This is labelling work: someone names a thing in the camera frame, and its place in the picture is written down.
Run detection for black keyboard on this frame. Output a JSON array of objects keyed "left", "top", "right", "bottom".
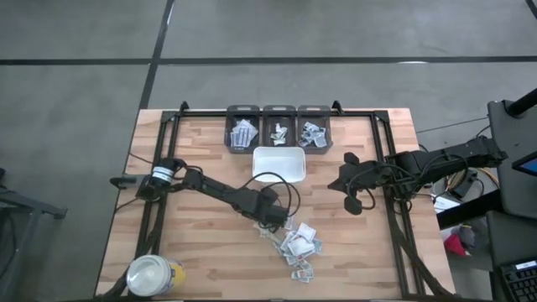
[{"left": 498, "top": 259, "right": 537, "bottom": 302}]

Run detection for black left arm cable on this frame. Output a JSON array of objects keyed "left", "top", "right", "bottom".
[{"left": 242, "top": 170, "right": 302, "bottom": 234}]

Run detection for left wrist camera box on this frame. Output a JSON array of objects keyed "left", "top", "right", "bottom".
[{"left": 260, "top": 185, "right": 280, "bottom": 203}]

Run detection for grey desk top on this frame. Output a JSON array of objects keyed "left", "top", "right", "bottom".
[{"left": 486, "top": 99, "right": 537, "bottom": 219}]

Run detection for black desk beam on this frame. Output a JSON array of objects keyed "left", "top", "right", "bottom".
[{"left": 435, "top": 195, "right": 504, "bottom": 230}]

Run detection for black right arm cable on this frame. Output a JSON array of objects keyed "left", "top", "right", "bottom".
[{"left": 347, "top": 164, "right": 469, "bottom": 211}]

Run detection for black pole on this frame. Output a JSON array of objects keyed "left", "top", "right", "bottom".
[{"left": 505, "top": 88, "right": 537, "bottom": 118}]

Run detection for red cloth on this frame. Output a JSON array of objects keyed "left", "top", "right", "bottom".
[{"left": 443, "top": 233, "right": 467, "bottom": 258}]

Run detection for tablet screen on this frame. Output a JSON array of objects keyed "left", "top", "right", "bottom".
[{"left": 511, "top": 151, "right": 537, "bottom": 177}]

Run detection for long white packet strip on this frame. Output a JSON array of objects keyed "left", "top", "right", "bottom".
[{"left": 230, "top": 128, "right": 248, "bottom": 148}]

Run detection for white plastic bin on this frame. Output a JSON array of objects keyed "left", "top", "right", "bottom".
[{"left": 252, "top": 145, "right": 308, "bottom": 186}]

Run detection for black aluminium table frame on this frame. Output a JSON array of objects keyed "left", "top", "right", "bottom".
[{"left": 109, "top": 100, "right": 456, "bottom": 302}]

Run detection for dark translucent plastic bin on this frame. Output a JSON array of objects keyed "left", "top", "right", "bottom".
[
  {"left": 262, "top": 104, "right": 299, "bottom": 148},
  {"left": 296, "top": 104, "right": 334, "bottom": 154},
  {"left": 225, "top": 104, "right": 261, "bottom": 154}
]

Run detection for white paper sheet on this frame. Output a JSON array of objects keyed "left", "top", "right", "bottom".
[{"left": 431, "top": 191, "right": 461, "bottom": 213}]

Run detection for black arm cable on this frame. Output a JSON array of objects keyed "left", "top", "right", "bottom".
[
  {"left": 242, "top": 170, "right": 302, "bottom": 234},
  {"left": 347, "top": 164, "right": 469, "bottom": 211}
]

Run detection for white packet fine text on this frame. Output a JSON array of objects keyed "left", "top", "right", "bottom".
[{"left": 296, "top": 223, "right": 318, "bottom": 242}]

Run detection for white packet small logo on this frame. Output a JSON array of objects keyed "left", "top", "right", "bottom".
[{"left": 290, "top": 268, "right": 315, "bottom": 284}]

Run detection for grey metal stand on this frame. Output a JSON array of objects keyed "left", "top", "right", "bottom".
[{"left": 0, "top": 167, "right": 68, "bottom": 302}]

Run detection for grey printed packet strip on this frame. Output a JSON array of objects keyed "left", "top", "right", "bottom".
[{"left": 242, "top": 121, "right": 259, "bottom": 142}]

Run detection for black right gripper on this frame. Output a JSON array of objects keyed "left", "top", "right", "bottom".
[{"left": 327, "top": 151, "right": 391, "bottom": 216}]

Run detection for white canister yellow label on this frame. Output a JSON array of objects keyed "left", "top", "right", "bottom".
[{"left": 125, "top": 253, "right": 187, "bottom": 298}]

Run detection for black power adapter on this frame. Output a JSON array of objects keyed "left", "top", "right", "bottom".
[{"left": 451, "top": 170, "right": 478, "bottom": 199}]

